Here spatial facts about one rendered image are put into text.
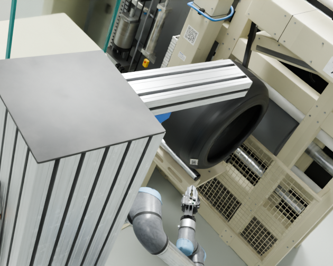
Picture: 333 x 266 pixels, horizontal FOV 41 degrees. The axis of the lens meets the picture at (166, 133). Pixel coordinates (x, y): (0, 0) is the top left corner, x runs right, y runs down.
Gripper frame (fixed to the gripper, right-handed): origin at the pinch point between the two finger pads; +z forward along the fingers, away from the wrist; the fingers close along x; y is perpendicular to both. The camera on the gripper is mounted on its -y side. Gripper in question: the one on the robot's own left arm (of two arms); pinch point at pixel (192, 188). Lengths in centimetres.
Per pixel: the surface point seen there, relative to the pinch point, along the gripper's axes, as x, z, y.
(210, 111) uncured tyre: -6.1, 20.5, 33.6
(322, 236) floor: -101, 72, -154
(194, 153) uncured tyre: 0.1, 11.7, 12.7
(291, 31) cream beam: -41, 57, 55
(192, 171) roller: 1.8, 18.1, -10.3
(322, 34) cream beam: -53, 51, 58
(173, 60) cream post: 16, 57, 33
